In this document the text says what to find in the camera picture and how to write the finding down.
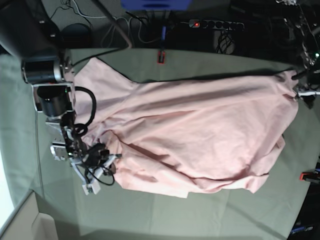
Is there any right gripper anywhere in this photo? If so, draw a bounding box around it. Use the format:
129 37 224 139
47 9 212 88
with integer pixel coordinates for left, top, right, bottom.
80 143 116 175

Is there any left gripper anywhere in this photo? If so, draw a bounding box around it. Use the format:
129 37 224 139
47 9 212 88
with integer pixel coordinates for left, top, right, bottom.
297 71 320 109

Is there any pink t-shirt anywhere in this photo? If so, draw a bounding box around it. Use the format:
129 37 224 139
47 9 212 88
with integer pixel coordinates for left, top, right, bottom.
74 58 298 198

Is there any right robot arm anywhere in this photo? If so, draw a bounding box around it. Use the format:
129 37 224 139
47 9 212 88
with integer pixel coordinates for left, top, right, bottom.
0 0 117 178

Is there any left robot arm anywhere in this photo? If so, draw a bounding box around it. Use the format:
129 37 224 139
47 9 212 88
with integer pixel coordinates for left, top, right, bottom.
276 0 320 109

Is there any red black clamp right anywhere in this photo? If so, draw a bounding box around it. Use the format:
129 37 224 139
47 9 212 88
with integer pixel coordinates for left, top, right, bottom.
299 162 320 184

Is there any red black clamp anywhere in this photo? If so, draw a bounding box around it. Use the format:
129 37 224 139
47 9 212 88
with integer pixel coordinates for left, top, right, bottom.
157 25 167 64
299 162 320 184

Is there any white cardboard box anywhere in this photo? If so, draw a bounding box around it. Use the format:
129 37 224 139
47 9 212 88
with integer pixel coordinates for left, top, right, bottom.
0 191 59 240

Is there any red black clamp middle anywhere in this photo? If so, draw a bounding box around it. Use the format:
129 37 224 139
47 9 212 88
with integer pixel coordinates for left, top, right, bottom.
157 25 167 64

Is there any black power strip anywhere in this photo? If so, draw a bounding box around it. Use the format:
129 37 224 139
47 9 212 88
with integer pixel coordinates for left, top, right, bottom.
188 19 245 32

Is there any black round stool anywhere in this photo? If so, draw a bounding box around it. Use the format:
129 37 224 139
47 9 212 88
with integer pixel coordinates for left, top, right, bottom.
61 23 93 49

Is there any blue plastic box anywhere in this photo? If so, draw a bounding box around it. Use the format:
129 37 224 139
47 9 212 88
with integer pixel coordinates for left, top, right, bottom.
120 0 192 11

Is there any white cable on floor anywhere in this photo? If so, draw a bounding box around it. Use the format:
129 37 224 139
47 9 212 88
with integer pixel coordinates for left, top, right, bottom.
72 0 163 49

